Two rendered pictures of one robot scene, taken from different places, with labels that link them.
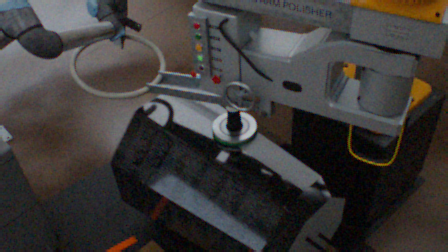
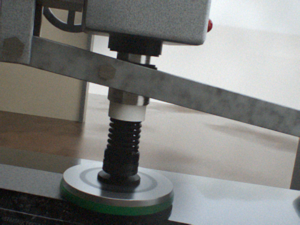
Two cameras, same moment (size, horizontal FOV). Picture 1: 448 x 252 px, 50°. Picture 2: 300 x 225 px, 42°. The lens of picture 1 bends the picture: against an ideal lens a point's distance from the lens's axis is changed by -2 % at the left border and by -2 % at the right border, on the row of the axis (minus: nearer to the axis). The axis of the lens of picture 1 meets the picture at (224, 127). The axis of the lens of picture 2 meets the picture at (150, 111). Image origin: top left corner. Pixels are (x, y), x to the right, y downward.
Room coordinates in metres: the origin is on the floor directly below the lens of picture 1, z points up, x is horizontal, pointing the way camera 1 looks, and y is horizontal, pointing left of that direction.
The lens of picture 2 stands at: (2.33, -0.52, 1.08)
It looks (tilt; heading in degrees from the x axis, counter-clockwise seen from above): 8 degrees down; 137
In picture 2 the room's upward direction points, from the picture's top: 8 degrees clockwise
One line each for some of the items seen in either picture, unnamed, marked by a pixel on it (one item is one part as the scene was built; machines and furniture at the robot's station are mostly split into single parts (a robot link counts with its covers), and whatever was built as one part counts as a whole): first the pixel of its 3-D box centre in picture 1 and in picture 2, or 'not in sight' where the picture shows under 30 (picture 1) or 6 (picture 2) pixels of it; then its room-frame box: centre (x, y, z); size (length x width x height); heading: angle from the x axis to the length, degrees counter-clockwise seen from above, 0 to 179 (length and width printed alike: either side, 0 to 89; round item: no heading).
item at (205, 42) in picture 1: (201, 45); not in sight; (1.70, 0.07, 1.35); 0.08 x 0.03 x 0.28; 59
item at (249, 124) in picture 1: (234, 126); (118, 181); (1.76, -0.05, 0.83); 0.21 x 0.21 x 0.01
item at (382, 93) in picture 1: (386, 80); not in sight; (1.42, -0.61, 1.32); 0.19 x 0.19 x 0.20
